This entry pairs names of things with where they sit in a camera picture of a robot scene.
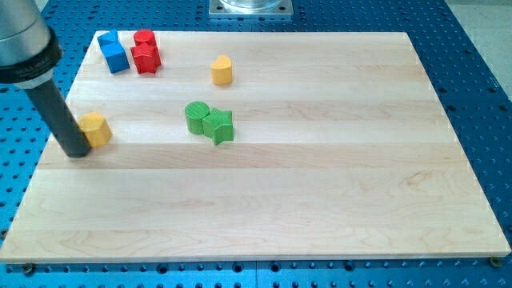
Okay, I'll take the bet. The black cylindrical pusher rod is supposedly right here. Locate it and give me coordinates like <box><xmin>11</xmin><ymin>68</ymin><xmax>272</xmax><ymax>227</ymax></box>
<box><xmin>25</xmin><ymin>79</ymin><xmax>91</xmax><ymax>158</ymax></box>

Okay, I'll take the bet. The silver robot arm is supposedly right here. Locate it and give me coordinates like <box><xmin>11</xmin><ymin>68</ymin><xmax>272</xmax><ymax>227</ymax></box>
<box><xmin>1</xmin><ymin>0</ymin><xmax>91</xmax><ymax>158</ymax></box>

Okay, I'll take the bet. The yellow hexagon block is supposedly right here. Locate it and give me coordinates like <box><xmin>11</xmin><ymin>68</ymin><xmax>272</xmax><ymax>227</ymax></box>
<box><xmin>78</xmin><ymin>112</ymin><xmax>112</xmax><ymax>147</ymax></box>

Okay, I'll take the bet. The yellow heart block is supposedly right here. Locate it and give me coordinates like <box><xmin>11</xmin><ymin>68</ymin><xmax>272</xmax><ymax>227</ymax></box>
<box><xmin>210</xmin><ymin>55</ymin><xmax>233</xmax><ymax>86</ymax></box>

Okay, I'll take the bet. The blue cube block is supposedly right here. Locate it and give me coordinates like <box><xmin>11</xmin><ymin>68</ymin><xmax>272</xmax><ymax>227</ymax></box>
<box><xmin>101</xmin><ymin>42</ymin><xmax>130</xmax><ymax>74</ymax></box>

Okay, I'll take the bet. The blue triangle block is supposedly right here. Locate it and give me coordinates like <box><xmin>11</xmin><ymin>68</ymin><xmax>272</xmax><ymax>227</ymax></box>
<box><xmin>97</xmin><ymin>30</ymin><xmax>118</xmax><ymax>47</ymax></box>

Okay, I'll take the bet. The red star block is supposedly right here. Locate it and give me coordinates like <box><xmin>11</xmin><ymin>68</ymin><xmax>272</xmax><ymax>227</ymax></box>
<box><xmin>130</xmin><ymin>43</ymin><xmax>161</xmax><ymax>74</ymax></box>

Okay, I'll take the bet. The red cylinder block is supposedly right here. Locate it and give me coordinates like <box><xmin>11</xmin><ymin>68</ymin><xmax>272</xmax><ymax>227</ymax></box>
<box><xmin>133</xmin><ymin>29</ymin><xmax>157</xmax><ymax>46</ymax></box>

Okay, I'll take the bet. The green cylinder block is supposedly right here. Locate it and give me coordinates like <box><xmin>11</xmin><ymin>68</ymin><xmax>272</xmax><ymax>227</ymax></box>
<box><xmin>185</xmin><ymin>102</ymin><xmax>210</xmax><ymax>134</ymax></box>

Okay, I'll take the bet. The left board clamp screw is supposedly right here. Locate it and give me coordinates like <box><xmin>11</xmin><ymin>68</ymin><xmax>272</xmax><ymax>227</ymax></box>
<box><xmin>21</xmin><ymin>263</ymin><xmax>36</xmax><ymax>276</ymax></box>

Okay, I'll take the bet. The green star block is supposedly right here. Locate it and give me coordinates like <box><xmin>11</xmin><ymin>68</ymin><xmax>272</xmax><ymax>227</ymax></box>
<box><xmin>202</xmin><ymin>108</ymin><xmax>234</xmax><ymax>145</ymax></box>

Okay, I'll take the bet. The light wooden board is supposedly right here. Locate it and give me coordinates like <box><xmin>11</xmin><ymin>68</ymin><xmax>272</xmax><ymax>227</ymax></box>
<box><xmin>1</xmin><ymin>31</ymin><xmax>510</xmax><ymax>263</ymax></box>

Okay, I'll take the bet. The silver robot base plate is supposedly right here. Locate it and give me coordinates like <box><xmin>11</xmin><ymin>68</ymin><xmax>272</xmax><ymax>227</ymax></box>
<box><xmin>209</xmin><ymin>0</ymin><xmax>294</xmax><ymax>16</ymax></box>

